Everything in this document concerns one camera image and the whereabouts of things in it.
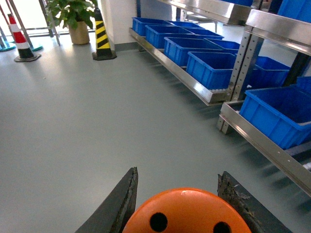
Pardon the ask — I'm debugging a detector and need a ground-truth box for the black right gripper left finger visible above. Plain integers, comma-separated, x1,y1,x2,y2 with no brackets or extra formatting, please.
76,167,138,233

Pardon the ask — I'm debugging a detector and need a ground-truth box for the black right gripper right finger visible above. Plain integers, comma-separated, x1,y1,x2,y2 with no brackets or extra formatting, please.
217,171,291,233

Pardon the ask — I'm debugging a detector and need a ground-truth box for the orange cylindrical cap 4680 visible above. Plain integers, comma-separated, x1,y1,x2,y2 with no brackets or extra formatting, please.
123,188,251,233

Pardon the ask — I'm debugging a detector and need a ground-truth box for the stainless steel shelf rack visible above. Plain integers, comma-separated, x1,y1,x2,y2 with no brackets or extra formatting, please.
129,0,311,194

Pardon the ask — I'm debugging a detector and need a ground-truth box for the blue plastic bin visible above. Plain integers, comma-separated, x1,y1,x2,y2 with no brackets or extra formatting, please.
164,37,223,66
246,56,290,89
145,25,196,49
240,85,311,150
132,17,172,36
186,52,236,90
206,38,240,55

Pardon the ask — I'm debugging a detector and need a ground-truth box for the yellow black striped cone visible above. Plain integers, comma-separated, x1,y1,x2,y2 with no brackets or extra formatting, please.
92,7,117,61

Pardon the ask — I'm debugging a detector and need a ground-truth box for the red white traffic cone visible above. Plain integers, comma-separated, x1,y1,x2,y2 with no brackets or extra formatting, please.
8,14,41,62

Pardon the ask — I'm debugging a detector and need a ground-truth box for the green potted plant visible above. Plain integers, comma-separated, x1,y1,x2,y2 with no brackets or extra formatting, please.
46,0,98,45

